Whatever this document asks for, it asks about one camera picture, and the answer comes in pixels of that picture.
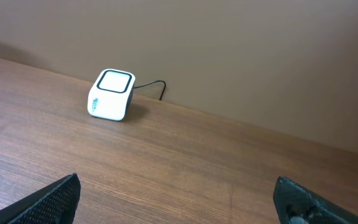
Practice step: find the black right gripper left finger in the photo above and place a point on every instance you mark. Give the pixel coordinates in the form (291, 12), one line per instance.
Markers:
(53, 204)

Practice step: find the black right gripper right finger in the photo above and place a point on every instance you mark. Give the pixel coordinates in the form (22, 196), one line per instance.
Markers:
(297, 204)

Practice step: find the white barcode scanner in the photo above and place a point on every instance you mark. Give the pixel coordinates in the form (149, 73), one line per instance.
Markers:
(111, 94)

